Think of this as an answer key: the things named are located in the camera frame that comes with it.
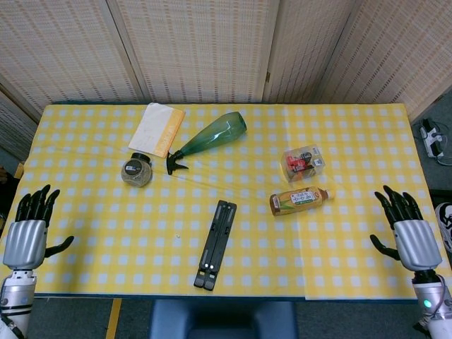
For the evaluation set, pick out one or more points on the yellow floor tape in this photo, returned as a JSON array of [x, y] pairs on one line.
[[113, 318]]

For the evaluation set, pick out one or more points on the tea bottle with yellow label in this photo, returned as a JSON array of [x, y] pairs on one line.
[[300, 201]]

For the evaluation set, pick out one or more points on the woven bamboo screen panel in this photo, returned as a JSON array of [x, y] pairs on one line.
[[399, 53], [303, 49], [10, 130], [63, 53], [197, 49]]

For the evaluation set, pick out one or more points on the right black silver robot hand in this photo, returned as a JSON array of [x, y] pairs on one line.
[[416, 243]]

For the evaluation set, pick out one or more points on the white power strip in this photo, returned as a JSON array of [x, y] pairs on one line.
[[431, 141]]

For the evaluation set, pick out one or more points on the white black sneaker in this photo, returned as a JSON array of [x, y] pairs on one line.
[[445, 222]]

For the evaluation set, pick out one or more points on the clear jar with black lid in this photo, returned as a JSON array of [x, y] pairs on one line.
[[136, 173]]

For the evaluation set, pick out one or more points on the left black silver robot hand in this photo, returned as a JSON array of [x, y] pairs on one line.
[[24, 243]]

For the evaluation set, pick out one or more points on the green plastic spray bottle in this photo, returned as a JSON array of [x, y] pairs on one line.
[[212, 134]]

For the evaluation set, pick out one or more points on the clear box with red toy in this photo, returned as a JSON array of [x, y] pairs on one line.
[[302, 164]]

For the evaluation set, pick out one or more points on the black folding laptop stand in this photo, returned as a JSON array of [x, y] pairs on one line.
[[219, 233]]

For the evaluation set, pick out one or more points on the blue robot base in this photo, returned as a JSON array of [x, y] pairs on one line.
[[222, 318]]

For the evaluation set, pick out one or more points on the yellow white checkered tablecloth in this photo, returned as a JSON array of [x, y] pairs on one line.
[[88, 159]]

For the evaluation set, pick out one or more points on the white orange booklet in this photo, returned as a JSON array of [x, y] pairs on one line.
[[152, 130]]

